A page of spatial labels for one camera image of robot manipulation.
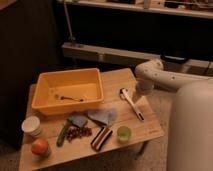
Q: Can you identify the small fork in tray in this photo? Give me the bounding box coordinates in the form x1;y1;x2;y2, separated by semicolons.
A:
54;94;84;102

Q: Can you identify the grey metal rail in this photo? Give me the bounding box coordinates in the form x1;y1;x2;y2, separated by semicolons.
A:
62;42;213;76

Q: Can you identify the green cucumber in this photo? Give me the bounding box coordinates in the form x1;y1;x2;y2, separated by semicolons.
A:
56;121;71;147

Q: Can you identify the wooden folding table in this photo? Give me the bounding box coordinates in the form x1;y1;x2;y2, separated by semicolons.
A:
19;69;164;171

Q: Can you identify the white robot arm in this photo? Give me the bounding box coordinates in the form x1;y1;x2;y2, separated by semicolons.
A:
135;59;213;171

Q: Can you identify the blue grey cloth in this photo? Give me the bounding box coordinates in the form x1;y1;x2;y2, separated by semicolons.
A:
87;108;117;126

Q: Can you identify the yellow plastic tray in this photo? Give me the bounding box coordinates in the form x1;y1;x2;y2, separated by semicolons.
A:
32;68;104;116

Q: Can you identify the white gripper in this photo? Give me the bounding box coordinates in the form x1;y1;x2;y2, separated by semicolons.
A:
132;78;150;103

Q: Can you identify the orange tomato on stand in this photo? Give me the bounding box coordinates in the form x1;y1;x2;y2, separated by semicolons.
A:
31;138;50;157

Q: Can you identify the small blue sponge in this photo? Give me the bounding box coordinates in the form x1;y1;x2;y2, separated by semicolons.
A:
69;115;88;128

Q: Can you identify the green plastic cup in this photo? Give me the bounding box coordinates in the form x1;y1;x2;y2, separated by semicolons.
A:
117;126;131;143

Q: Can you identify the bunch of dark grapes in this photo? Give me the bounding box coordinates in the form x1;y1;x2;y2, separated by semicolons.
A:
66;127;92;142

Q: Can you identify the white paper cup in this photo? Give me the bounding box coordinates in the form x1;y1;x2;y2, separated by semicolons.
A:
21;116;42;137

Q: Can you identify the metal pole with clamp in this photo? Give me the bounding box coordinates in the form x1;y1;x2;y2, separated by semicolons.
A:
63;0;83;48

